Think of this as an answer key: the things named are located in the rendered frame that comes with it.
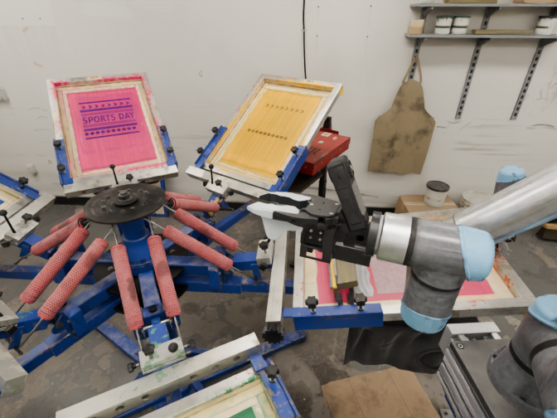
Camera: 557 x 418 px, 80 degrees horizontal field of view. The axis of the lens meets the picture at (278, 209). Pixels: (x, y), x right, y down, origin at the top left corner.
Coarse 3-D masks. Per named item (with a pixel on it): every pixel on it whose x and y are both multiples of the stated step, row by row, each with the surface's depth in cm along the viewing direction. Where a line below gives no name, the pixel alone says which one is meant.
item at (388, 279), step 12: (372, 264) 136; (384, 264) 135; (396, 264) 134; (324, 276) 134; (372, 276) 130; (384, 276) 129; (396, 276) 128; (324, 288) 129; (348, 288) 127; (384, 288) 124; (396, 288) 123; (468, 288) 118; (480, 288) 117; (324, 300) 124; (372, 300) 120
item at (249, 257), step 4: (248, 252) 142; (252, 252) 141; (256, 252) 141; (236, 256) 141; (240, 256) 140; (244, 256) 140; (248, 256) 139; (252, 256) 139; (236, 260) 138; (240, 260) 138; (244, 260) 137; (248, 260) 137; (252, 260) 137; (272, 260) 136; (236, 264) 138; (240, 264) 138; (244, 264) 138; (248, 264) 138; (272, 264) 137; (236, 268) 139; (240, 268) 139; (244, 268) 139; (248, 268) 139; (268, 268) 138
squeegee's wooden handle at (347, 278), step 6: (342, 264) 124; (348, 264) 123; (354, 264) 123; (342, 270) 121; (348, 270) 120; (354, 270) 120; (342, 276) 119; (348, 276) 118; (354, 276) 117; (336, 282) 118; (342, 282) 116; (348, 282) 116; (354, 282) 116; (342, 288) 118
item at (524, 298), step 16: (464, 208) 152; (496, 256) 124; (496, 272) 122; (512, 272) 116; (512, 288) 112; (400, 304) 112; (464, 304) 108; (480, 304) 107; (496, 304) 106; (512, 304) 106; (528, 304) 105; (384, 320) 112
